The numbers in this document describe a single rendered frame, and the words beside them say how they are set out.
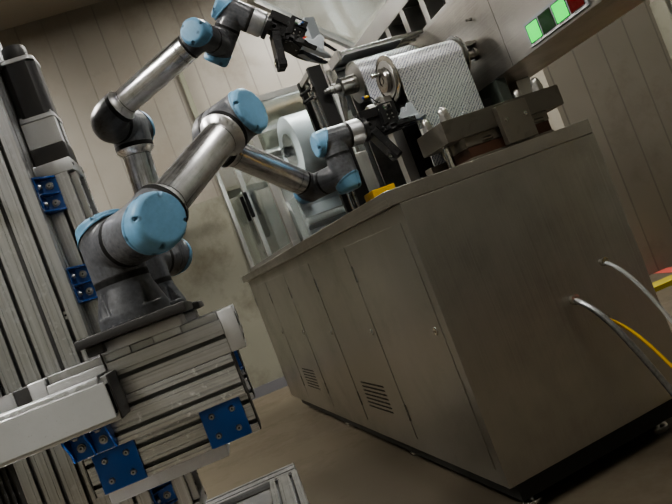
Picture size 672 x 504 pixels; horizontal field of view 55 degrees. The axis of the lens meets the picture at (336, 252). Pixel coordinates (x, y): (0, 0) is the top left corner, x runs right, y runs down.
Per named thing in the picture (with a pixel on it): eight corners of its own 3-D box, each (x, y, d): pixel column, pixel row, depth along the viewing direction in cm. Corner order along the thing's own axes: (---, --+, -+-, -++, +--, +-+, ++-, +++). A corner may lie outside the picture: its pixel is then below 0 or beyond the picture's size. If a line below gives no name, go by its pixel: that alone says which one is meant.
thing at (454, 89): (424, 141, 193) (401, 84, 193) (487, 119, 200) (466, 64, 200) (424, 141, 192) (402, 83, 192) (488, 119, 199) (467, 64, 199)
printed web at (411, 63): (392, 203, 229) (341, 71, 230) (447, 182, 236) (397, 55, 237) (439, 177, 192) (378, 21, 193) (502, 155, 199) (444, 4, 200)
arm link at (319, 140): (316, 164, 186) (305, 136, 186) (349, 153, 189) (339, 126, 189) (323, 157, 178) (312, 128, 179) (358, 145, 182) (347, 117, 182)
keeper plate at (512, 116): (506, 146, 177) (491, 109, 177) (534, 135, 180) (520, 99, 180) (510, 143, 174) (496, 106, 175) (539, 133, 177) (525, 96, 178)
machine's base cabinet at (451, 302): (296, 411, 398) (247, 281, 399) (386, 370, 417) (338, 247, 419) (522, 528, 158) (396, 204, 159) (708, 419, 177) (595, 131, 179)
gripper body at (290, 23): (310, 22, 188) (272, 5, 186) (301, 48, 187) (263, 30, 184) (304, 34, 196) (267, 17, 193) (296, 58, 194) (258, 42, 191)
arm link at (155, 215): (129, 280, 131) (243, 136, 168) (170, 259, 122) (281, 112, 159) (85, 238, 127) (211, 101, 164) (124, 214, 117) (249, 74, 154)
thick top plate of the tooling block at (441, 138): (423, 158, 187) (416, 139, 187) (532, 120, 199) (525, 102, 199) (448, 143, 172) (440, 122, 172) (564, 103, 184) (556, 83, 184)
